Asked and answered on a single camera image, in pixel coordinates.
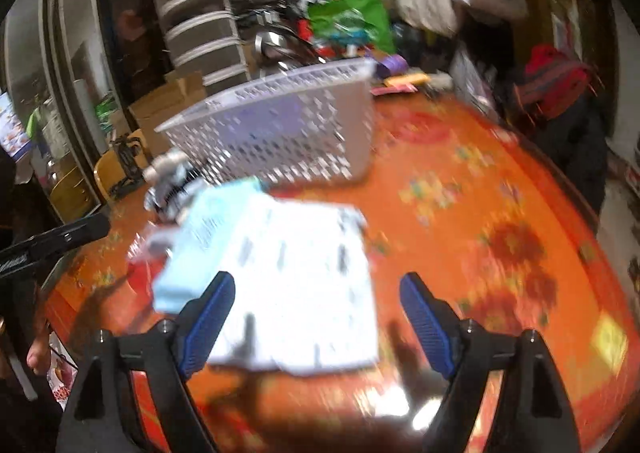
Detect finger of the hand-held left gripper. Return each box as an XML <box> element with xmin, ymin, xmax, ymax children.
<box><xmin>0</xmin><ymin>213</ymin><xmax>112</xmax><ymax>281</ymax></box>

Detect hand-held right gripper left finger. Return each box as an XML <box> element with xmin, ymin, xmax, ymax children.
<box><xmin>55</xmin><ymin>270</ymin><xmax>236</xmax><ymax>453</ymax></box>

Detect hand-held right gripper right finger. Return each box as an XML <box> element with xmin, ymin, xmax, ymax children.
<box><xmin>399</xmin><ymin>272</ymin><xmax>583</xmax><ymax>453</ymax></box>

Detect light blue wipes pack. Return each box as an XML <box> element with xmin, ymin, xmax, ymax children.
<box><xmin>151</xmin><ymin>178</ymin><xmax>266</xmax><ymax>315</ymax></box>

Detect white perforated plastic basket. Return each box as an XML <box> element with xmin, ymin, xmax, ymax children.
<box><xmin>154</xmin><ymin>58</ymin><xmax>378</xmax><ymax>184</ymax></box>

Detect purple tissue pack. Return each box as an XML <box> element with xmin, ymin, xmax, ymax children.
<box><xmin>215</xmin><ymin>93</ymin><xmax>321</xmax><ymax>144</ymax></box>

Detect person's left hand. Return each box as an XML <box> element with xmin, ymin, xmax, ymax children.
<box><xmin>26</xmin><ymin>328</ymin><xmax>53</xmax><ymax>376</ymax></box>

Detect wooden chair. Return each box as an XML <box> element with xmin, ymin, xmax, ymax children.
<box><xmin>94</xmin><ymin>130</ymin><xmax>151</xmax><ymax>206</ymax></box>

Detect black folding phone stand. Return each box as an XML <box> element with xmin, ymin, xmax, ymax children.
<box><xmin>107</xmin><ymin>135</ymin><xmax>151</xmax><ymax>198</ymax></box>

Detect red floral tablecloth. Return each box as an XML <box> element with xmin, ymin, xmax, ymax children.
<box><xmin>45</xmin><ymin>93</ymin><xmax>631</xmax><ymax>453</ymax></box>

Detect open cardboard box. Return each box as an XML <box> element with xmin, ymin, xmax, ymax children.
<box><xmin>127</xmin><ymin>70</ymin><xmax>208</xmax><ymax>158</ymax></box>

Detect yellow cloth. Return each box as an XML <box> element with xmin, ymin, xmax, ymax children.
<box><xmin>382</xmin><ymin>73</ymin><xmax>431</xmax><ymax>88</ymax></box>

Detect grey stacked storage drawers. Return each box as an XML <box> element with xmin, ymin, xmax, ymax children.
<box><xmin>152</xmin><ymin>0</ymin><xmax>251</xmax><ymax>84</ymax></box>

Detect clear plastic bag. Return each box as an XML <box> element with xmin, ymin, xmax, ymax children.
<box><xmin>450</xmin><ymin>50</ymin><xmax>496</xmax><ymax>108</ymax></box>

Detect purple bag roll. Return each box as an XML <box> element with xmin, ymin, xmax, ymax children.
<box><xmin>375</xmin><ymin>55</ymin><xmax>407</xmax><ymax>76</ymax></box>

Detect red and black jacket pile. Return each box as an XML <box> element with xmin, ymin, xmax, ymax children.
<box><xmin>515</xmin><ymin>44</ymin><xmax>608</xmax><ymax>214</ymax></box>

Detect stainless steel kettle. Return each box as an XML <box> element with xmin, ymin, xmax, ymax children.
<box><xmin>252</xmin><ymin>25</ymin><xmax>321</xmax><ymax>78</ymax></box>

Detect green shopping bag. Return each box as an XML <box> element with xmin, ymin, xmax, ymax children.
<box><xmin>306</xmin><ymin>0</ymin><xmax>396</xmax><ymax>56</ymax></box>

